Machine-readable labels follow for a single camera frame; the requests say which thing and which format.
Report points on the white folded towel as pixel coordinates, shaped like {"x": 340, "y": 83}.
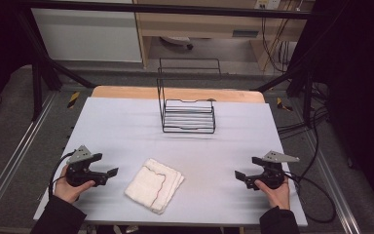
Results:
{"x": 152, "y": 187}

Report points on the aluminium floor rail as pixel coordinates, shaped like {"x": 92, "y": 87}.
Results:
{"x": 332, "y": 195}
{"x": 16, "y": 152}

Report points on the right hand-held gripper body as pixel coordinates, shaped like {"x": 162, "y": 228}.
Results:
{"x": 272, "y": 175}

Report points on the yellow black floor tape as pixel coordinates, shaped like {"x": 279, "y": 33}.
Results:
{"x": 73, "y": 99}
{"x": 283, "y": 104}

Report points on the white table cover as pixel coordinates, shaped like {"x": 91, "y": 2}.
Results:
{"x": 126, "y": 136}

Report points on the person's right hand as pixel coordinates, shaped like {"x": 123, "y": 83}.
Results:
{"x": 279, "y": 196}

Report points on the office chair base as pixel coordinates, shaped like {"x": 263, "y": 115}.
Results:
{"x": 177, "y": 40}

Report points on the white cabinet panel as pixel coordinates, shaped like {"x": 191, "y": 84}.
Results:
{"x": 87, "y": 35}

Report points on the black metal frame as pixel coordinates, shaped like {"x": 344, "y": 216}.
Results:
{"x": 42, "y": 68}

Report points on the white wall socket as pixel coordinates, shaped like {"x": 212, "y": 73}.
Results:
{"x": 267, "y": 4}

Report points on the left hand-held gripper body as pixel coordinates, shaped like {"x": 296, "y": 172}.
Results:
{"x": 78, "y": 177}

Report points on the person's left hand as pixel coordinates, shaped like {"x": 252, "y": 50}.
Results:
{"x": 66, "y": 191}

